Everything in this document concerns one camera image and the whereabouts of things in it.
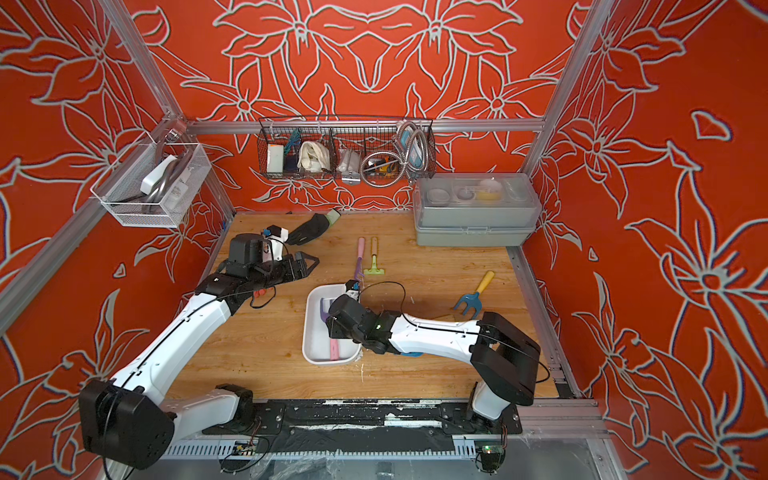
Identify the white box in basket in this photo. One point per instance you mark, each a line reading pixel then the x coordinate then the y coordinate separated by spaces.
pixel 275 159

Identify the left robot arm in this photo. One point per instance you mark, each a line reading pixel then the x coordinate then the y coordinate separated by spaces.
pixel 128 418

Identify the blue rake yellow handle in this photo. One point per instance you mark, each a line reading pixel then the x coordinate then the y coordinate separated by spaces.
pixel 469 306

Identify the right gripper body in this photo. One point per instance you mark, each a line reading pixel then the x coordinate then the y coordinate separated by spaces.
pixel 338 331

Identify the green rake wooden handle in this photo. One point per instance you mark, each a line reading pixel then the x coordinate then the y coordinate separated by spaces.
pixel 374 269

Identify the grey lidded plastic toolbox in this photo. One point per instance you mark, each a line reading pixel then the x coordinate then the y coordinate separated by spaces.
pixel 475 210

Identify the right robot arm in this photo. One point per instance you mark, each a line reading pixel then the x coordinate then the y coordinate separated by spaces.
pixel 506 359

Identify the narrow purple rake pink handle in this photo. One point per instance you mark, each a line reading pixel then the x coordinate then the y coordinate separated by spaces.
pixel 358 274

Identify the white plastic storage box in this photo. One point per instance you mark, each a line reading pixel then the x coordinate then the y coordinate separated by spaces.
pixel 318 348

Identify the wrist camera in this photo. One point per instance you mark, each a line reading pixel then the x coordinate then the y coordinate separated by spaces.
pixel 276 233
pixel 353 289

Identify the white wire wall basket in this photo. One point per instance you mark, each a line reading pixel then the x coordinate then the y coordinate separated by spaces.
pixel 154 185

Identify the black wire wall basket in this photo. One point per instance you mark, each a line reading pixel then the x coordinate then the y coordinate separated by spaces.
pixel 376 152

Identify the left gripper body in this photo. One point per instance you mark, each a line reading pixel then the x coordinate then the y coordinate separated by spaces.
pixel 272 272

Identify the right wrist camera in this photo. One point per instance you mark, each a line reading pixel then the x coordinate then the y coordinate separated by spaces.
pixel 353 289

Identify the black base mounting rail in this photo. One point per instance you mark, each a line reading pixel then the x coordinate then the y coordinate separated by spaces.
pixel 452 416

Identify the white cloth in basket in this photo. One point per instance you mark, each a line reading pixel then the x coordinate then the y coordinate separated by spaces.
pixel 314 157

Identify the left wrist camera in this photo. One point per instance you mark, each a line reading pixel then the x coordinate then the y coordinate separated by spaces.
pixel 276 233

